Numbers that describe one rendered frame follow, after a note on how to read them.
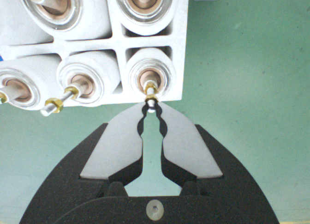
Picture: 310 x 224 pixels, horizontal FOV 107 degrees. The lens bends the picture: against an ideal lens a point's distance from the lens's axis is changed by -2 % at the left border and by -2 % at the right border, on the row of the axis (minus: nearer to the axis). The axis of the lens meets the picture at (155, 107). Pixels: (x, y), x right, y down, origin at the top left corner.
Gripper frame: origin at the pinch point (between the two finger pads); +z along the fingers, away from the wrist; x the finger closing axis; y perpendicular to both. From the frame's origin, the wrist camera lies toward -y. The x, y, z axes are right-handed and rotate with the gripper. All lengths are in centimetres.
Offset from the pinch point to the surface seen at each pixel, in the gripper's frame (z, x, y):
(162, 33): 27.7, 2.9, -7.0
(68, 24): 9.4, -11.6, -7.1
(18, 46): 16.7, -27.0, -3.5
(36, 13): 9.4, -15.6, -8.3
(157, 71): 9.4, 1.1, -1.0
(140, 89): 9.4, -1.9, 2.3
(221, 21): 34.8, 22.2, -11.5
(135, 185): 34, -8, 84
